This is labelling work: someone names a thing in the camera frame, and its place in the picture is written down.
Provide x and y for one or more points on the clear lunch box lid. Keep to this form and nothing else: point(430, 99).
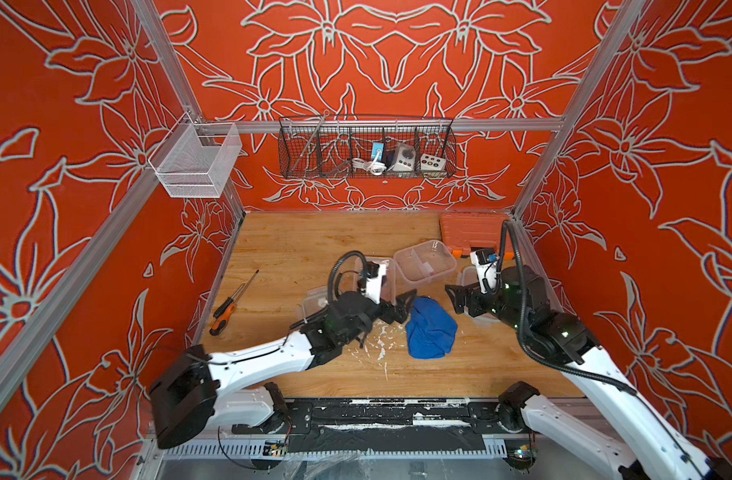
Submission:
point(468, 276)

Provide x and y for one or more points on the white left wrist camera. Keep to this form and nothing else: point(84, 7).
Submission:
point(376, 274)

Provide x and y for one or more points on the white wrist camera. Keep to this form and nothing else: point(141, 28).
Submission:
point(376, 274)
point(485, 261)

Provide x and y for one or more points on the blue small box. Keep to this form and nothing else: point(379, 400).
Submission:
point(377, 152)

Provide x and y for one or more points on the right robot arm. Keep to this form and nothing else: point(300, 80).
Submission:
point(648, 447)

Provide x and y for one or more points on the white charger with cable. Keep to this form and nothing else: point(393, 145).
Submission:
point(374, 168)

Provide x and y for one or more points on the orange plastic tool case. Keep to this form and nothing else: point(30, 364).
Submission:
point(463, 233)

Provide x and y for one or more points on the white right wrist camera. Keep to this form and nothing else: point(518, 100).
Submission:
point(485, 261)

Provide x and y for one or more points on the orange handled screwdriver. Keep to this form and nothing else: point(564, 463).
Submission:
point(226, 309)

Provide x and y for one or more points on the black wire wall basket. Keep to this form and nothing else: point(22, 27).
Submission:
point(322, 147)

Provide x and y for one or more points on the white round-dial device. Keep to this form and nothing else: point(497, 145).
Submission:
point(404, 159)

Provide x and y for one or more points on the clear acrylic wall bin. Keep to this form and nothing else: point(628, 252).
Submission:
point(187, 168)

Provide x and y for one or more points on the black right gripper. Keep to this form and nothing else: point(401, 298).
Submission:
point(472, 292)

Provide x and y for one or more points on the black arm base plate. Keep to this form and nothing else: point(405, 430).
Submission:
point(303, 415)

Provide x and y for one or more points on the blue cleaning cloth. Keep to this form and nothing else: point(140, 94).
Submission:
point(431, 331)

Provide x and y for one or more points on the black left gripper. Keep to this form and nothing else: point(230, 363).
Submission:
point(401, 309)

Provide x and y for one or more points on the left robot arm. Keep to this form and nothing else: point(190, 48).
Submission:
point(200, 390)

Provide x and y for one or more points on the white button box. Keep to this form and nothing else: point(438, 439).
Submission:
point(432, 166)

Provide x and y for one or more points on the clear lunch box with lid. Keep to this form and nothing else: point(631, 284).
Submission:
point(425, 263)

